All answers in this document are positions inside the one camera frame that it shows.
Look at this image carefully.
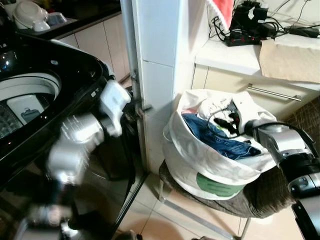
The black top-load washing machine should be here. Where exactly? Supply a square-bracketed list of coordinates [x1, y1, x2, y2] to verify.
[0, 31, 147, 240]

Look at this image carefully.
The blue denim garment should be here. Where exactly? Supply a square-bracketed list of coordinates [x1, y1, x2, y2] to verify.
[181, 113, 264, 161]

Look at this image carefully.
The white crumpled garment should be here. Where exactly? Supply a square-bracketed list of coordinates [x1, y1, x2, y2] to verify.
[197, 97, 234, 122]

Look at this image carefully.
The white laundry bag green label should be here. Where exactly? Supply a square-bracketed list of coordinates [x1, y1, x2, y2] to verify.
[162, 88, 279, 201]

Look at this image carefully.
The white cabinet with drawer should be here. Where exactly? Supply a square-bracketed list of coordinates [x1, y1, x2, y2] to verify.
[192, 35, 320, 121]

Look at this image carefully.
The beige kitchen cabinet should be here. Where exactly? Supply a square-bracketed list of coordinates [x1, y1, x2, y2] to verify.
[54, 14, 133, 85]

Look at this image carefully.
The brown woven fabric seat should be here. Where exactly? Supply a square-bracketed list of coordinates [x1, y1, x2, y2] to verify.
[283, 95, 320, 168]

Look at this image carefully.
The brown cushioned metal stool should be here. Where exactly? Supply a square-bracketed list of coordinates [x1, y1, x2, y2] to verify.
[158, 160, 302, 240]

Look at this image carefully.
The beige cloth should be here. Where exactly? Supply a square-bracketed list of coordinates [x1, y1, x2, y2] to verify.
[258, 33, 320, 84]

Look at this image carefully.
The black power strip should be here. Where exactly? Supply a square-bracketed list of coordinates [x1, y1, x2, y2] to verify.
[223, 29, 264, 47]

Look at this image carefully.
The black battery charger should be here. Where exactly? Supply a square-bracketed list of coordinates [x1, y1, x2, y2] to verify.
[230, 1, 277, 37]

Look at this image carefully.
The red cloth white trim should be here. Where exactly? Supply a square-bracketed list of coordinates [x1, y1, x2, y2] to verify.
[206, 0, 235, 30]

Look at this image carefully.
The black power adapter brick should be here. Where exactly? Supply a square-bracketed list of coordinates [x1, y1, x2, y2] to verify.
[289, 25, 320, 39]

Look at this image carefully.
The small grey box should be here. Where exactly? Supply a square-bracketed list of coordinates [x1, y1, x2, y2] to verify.
[47, 12, 69, 27]

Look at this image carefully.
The white rice cooker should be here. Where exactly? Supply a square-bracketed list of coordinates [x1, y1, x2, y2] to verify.
[12, 0, 52, 32]

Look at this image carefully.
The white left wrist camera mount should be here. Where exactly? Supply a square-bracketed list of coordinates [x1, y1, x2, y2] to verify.
[98, 79, 132, 138]

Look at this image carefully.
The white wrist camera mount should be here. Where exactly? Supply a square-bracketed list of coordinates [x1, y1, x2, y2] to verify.
[98, 79, 132, 138]
[232, 93, 277, 133]

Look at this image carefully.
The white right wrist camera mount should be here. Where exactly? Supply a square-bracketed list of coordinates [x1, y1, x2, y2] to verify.
[232, 93, 277, 133]

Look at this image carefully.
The grey metal door frame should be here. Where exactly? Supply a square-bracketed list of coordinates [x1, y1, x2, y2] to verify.
[119, 0, 150, 173]

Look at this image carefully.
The silver bar drawer handle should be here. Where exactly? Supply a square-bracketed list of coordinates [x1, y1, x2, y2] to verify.
[245, 83, 303, 103]

